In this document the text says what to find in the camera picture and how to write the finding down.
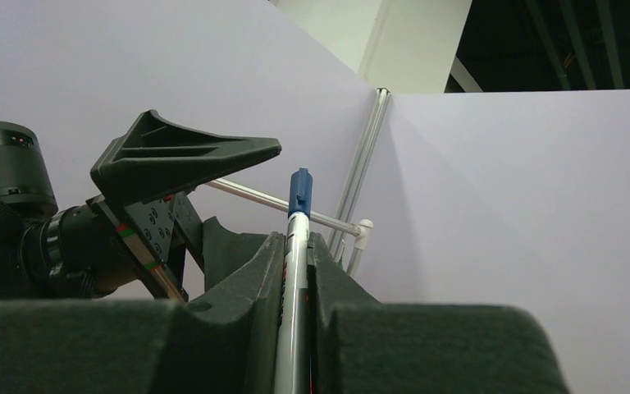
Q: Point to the white whiteboard marker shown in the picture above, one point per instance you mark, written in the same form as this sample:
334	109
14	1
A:
292	371

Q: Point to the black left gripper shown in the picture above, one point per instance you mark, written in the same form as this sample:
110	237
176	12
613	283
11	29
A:
147	171

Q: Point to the blue marker cap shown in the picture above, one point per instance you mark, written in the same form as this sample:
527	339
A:
300	195

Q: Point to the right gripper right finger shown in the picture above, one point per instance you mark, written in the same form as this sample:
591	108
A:
366	346

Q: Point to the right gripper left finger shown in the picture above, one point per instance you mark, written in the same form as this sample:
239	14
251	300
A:
222	342

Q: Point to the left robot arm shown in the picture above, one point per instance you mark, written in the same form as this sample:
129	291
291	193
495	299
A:
46	252

